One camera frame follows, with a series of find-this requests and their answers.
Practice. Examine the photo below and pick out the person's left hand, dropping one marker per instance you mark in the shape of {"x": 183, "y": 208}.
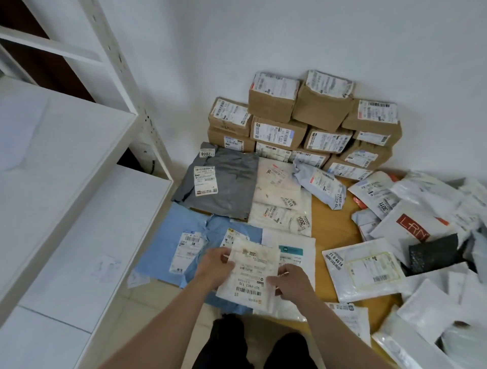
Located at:
{"x": 215, "y": 266}

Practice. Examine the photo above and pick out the person's right hand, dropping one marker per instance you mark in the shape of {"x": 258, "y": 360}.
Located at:
{"x": 295, "y": 285}

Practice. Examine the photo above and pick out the white mailer teal label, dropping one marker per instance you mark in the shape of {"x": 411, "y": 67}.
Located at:
{"x": 300, "y": 262}

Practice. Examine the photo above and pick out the blue plastic mailer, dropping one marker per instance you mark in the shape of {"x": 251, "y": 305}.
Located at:
{"x": 217, "y": 228}

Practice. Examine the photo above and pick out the smooth light blue mailer package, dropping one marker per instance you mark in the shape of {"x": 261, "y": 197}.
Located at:
{"x": 159, "y": 235}

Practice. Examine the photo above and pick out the white pouch yellow framed label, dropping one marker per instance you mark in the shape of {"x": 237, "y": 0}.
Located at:
{"x": 361, "y": 273}

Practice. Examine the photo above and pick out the white pouch wide barcode label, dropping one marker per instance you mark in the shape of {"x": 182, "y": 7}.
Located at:
{"x": 354, "y": 319}

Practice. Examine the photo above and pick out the grey poly mailer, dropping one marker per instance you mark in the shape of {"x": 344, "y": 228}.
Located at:
{"x": 236, "y": 182}

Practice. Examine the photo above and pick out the light blue-grey soft parcel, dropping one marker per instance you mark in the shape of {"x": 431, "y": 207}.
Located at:
{"x": 323, "y": 186}

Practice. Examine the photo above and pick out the cream mailer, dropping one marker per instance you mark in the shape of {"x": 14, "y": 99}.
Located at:
{"x": 277, "y": 182}

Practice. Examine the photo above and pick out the INS BAHA cardboard box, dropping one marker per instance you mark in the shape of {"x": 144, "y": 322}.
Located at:
{"x": 217, "y": 140}

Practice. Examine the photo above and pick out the tall brown box double label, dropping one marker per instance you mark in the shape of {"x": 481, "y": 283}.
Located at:
{"x": 274, "y": 152}

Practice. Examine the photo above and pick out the black bubble mailer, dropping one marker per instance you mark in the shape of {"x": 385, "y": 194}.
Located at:
{"x": 433, "y": 252}

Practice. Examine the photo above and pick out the pile of white mailers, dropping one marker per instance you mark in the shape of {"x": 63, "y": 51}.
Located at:
{"x": 418, "y": 197}

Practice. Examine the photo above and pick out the brown box large label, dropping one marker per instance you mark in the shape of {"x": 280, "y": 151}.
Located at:
{"x": 228, "y": 114}

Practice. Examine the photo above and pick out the stack of cardboard boxes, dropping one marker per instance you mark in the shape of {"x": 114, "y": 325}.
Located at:
{"x": 323, "y": 110}

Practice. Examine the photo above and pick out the brown box white barcode label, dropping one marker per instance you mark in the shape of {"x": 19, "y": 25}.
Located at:
{"x": 373, "y": 112}

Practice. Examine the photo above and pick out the person's left forearm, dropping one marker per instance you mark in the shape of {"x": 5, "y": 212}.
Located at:
{"x": 159, "y": 330}

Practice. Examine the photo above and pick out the person's right forearm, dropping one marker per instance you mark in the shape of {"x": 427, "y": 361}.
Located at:
{"x": 338, "y": 338}

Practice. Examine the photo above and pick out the person's black trousers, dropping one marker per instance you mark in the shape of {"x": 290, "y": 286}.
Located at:
{"x": 224, "y": 346}

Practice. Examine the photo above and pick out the white paper label slip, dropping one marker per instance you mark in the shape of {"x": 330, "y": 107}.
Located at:
{"x": 137, "y": 279}

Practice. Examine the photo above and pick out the white printed label sticker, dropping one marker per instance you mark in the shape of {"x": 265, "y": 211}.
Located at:
{"x": 104, "y": 268}

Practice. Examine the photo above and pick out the white metal shelf rack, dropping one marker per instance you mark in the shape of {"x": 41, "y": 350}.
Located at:
{"x": 68, "y": 190}

